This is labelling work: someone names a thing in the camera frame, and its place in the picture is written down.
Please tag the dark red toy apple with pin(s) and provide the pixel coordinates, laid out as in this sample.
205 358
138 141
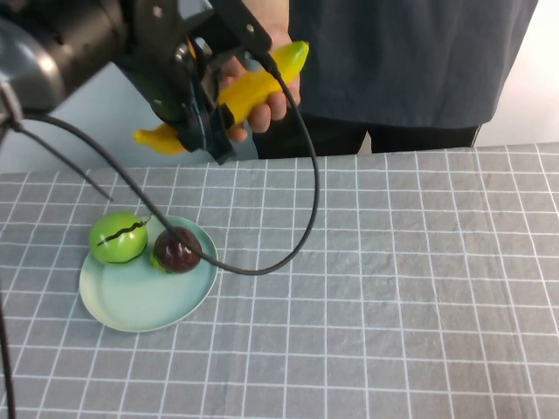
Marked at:
177 255

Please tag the green toy melon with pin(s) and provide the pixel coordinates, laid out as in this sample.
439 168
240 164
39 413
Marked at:
117 239

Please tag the person's right hand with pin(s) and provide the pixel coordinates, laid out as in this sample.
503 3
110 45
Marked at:
266 113

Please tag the light green round plate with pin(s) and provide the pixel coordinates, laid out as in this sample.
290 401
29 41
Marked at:
140 297

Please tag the yellow toy banana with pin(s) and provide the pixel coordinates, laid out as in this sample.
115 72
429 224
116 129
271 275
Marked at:
262 83

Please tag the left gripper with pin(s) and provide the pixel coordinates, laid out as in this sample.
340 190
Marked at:
161 48

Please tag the black trousers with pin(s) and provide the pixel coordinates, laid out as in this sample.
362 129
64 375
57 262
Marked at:
340 135

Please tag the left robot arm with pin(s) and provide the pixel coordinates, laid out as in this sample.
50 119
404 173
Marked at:
74 43

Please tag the grey shirt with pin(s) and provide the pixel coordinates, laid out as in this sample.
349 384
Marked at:
406 57

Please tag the grey checkered tablecloth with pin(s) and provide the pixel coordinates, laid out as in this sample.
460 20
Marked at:
371 283

